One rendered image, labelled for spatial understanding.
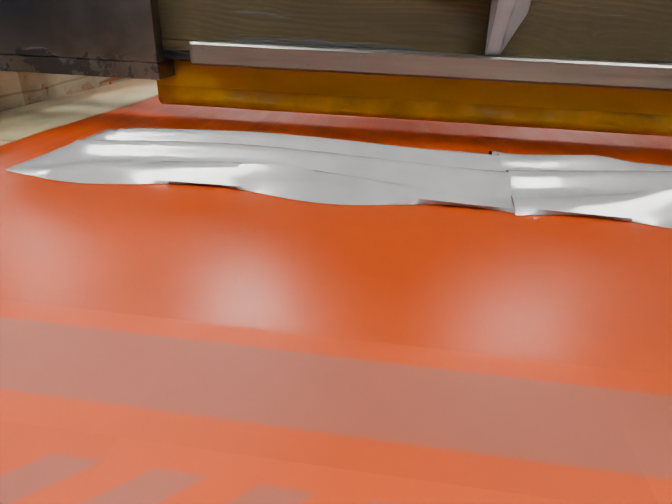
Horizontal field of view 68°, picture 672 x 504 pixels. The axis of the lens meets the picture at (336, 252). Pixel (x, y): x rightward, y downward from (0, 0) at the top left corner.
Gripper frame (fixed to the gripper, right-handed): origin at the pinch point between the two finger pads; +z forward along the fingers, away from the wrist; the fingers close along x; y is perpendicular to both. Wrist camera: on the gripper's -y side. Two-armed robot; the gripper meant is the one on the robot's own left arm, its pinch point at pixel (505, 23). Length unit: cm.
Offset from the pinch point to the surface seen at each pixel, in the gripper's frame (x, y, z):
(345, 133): 2.1, 7.3, 5.2
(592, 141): 0.1, -5.2, 5.4
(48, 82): -1.8, 26.1, 3.9
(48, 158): 10.4, 17.6, 4.7
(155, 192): 12.4, 12.4, 5.0
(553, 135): -0.7, -3.5, 5.4
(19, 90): 0.7, 26.1, 4.0
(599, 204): 11.1, -2.0, 4.9
